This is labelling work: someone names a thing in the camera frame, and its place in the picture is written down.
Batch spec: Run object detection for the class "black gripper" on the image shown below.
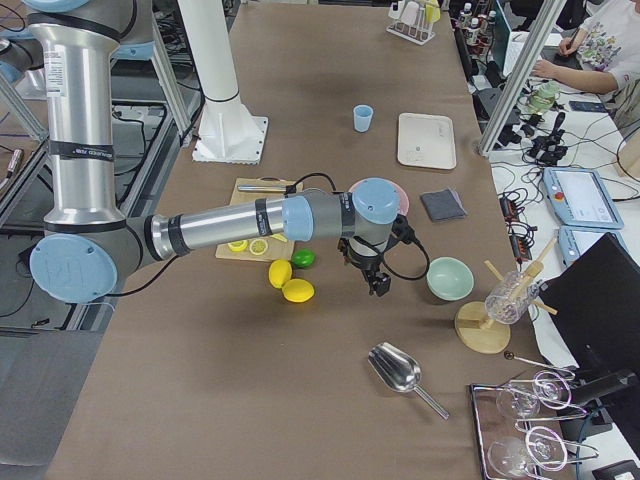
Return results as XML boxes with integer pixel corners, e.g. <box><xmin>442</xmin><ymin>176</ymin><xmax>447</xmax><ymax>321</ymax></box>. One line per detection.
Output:
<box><xmin>338</xmin><ymin>219</ymin><xmax>415</xmax><ymax>296</ymax></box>

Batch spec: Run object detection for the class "light blue plastic cup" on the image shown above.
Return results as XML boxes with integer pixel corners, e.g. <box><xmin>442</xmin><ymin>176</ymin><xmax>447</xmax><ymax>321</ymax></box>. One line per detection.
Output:
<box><xmin>353</xmin><ymin>104</ymin><xmax>374</xmax><ymax>133</ymax></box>

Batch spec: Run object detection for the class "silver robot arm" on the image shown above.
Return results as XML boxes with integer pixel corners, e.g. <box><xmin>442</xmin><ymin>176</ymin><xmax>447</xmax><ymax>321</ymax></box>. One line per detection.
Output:
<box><xmin>27</xmin><ymin>1</ymin><xmax>413</xmax><ymax>304</ymax></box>

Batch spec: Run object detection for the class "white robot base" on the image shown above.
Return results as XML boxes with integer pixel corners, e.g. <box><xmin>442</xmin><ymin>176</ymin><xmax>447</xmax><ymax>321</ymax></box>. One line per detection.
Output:
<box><xmin>179</xmin><ymin>0</ymin><xmax>268</xmax><ymax>165</ymax></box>

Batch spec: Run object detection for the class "pink ice bowl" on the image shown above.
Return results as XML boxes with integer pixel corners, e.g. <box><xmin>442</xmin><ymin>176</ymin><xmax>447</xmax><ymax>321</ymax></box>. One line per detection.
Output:
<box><xmin>349</xmin><ymin>180</ymin><xmax>410</xmax><ymax>216</ymax></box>

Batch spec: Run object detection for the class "steel ice scoop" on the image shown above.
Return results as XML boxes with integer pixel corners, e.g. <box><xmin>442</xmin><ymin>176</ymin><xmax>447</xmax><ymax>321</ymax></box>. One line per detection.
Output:
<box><xmin>368</xmin><ymin>342</ymin><xmax>450</xmax><ymax>420</ymax></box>

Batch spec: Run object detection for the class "pink plastic cup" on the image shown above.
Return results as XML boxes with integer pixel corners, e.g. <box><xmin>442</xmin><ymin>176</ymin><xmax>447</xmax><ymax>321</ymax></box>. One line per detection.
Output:
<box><xmin>399</xmin><ymin>1</ymin><xmax>421</xmax><ymax>26</ymax></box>

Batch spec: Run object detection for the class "yellow green plastic cup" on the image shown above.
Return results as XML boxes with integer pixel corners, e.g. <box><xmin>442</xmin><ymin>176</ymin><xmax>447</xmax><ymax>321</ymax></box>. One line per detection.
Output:
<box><xmin>424</xmin><ymin>0</ymin><xmax>441</xmax><ymax>24</ymax></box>

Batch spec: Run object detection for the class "mint green bowl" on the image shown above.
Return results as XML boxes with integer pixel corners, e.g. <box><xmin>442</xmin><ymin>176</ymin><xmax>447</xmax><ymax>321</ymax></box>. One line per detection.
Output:
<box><xmin>426</xmin><ymin>257</ymin><xmax>475</xmax><ymax>301</ymax></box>

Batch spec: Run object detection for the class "green lime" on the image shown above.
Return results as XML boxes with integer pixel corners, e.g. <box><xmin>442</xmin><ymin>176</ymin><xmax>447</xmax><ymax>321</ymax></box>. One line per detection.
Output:
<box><xmin>291</xmin><ymin>249</ymin><xmax>316</xmax><ymax>269</ymax></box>

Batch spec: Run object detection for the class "yellow lemon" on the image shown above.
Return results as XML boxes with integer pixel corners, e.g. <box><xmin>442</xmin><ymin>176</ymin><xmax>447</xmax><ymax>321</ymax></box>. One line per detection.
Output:
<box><xmin>281</xmin><ymin>278</ymin><xmax>315</xmax><ymax>303</ymax></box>
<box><xmin>268</xmin><ymin>259</ymin><xmax>293</xmax><ymax>289</ymax></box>

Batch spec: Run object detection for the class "grey folded cloth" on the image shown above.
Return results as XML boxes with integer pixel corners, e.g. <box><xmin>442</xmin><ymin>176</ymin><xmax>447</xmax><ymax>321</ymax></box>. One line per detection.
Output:
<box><xmin>420</xmin><ymin>188</ymin><xmax>467</xmax><ymax>222</ymax></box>

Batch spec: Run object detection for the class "wooden cutting board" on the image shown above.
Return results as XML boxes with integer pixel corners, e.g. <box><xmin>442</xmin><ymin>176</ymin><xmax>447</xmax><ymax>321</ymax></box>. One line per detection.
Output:
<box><xmin>215</xmin><ymin>177</ymin><xmax>295</xmax><ymax>263</ymax></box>

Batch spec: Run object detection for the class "wooden glass stand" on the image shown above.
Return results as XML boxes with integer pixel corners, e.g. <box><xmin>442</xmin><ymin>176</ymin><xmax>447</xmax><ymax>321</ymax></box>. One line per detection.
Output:
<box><xmin>455</xmin><ymin>237</ymin><xmax>557</xmax><ymax>354</ymax></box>

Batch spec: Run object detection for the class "lemon slice lower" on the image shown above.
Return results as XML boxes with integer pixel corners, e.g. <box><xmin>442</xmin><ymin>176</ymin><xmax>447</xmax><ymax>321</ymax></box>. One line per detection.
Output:
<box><xmin>248</xmin><ymin>238</ymin><xmax>269</xmax><ymax>256</ymax></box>

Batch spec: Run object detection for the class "lemon slice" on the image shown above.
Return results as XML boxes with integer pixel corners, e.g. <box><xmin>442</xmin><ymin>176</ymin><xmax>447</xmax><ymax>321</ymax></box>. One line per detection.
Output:
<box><xmin>227</xmin><ymin>240</ymin><xmax>249</xmax><ymax>253</ymax></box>
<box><xmin>248</xmin><ymin>238</ymin><xmax>269</xmax><ymax>256</ymax></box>

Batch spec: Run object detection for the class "steel muddler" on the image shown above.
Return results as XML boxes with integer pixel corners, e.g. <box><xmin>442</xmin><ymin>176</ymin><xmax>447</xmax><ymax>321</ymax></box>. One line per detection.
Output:
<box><xmin>236</xmin><ymin>184</ymin><xmax>297</xmax><ymax>195</ymax></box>

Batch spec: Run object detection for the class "clear textured glass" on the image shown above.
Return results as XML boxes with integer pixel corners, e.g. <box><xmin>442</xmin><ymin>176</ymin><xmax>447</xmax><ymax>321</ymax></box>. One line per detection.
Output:
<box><xmin>485</xmin><ymin>271</ymin><xmax>541</xmax><ymax>325</ymax></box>

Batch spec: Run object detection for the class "lemon slice upper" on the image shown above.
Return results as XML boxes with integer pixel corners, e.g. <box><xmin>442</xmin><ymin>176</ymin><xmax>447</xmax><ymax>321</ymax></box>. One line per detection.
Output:
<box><xmin>227</xmin><ymin>240</ymin><xmax>249</xmax><ymax>253</ymax></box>

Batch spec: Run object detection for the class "cream rabbit tray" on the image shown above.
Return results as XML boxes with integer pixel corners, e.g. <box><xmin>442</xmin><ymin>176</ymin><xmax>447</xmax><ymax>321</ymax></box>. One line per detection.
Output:
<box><xmin>397</xmin><ymin>112</ymin><xmax>457</xmax><ymax>170</ymax></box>

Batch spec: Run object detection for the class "wine glass rack tray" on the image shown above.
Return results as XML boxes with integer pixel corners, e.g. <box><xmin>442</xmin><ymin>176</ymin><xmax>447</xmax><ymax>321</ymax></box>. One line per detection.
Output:
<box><xmin>469</xmin><ymin>370</ymin><xmax>599</xmax><ymax>479</ymax></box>

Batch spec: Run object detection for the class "blue teach pendant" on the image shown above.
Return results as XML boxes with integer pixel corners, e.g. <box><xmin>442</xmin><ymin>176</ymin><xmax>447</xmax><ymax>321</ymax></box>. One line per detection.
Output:
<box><xmin>542</xmin><ymin>167</ymin><xmax>624</xmax><ymax>230</ymax></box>

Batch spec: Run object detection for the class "seated person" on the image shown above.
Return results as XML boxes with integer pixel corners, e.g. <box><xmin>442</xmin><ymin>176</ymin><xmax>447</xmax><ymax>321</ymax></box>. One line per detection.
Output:
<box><xmin>531</xmin><ymin>1</ymin><xmax>639</xmax><ymax>96</ymax></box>

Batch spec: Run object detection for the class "white wire cup rack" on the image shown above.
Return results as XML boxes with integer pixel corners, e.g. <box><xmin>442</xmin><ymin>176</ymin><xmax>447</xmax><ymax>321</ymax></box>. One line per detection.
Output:
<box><xmin>386</xmin><ymin>0</ymin><xmax>435</xmax><ymax>46</ymax></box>

